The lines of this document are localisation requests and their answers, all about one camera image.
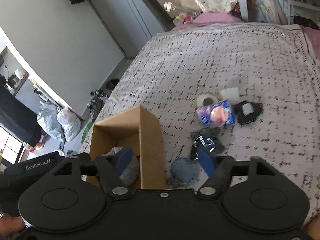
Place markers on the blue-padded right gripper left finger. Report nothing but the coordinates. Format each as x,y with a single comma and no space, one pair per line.
110,168

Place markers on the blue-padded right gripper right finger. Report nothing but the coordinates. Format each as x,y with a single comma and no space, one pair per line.
218,169

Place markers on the light blue fluffy plush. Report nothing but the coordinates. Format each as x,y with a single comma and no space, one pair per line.
128,166

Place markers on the black foil snack packet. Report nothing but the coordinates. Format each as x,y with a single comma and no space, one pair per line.
207,140

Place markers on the round blue fuzzy pad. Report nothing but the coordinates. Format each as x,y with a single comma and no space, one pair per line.
183,173

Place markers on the purple tissue pack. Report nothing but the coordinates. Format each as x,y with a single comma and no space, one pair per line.
216,115

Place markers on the white tape roll green rim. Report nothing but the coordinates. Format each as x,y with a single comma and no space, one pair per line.
206,99

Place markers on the operator left hand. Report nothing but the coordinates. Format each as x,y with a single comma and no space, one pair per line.
11,225

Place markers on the brown cardboard box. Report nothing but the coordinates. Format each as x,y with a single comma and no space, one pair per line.
139,129

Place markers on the white plastic garbage bag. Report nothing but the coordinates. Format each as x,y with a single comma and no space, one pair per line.
70,123

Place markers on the person in black robe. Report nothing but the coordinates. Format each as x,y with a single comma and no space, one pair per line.
20,120

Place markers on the grey plastic garbage bag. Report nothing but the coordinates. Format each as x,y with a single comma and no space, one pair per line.
47,119

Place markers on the white black patterned bedspread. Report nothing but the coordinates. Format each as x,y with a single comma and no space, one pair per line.
271,64

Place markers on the dark shoes on floor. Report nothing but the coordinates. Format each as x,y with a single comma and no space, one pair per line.
111,84

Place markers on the grey door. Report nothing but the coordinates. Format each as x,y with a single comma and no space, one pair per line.
130,22

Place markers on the crumpled white bags pile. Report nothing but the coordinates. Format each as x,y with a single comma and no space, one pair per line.
216,5

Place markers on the clear plastic bottle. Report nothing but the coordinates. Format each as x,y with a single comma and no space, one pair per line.
177,8

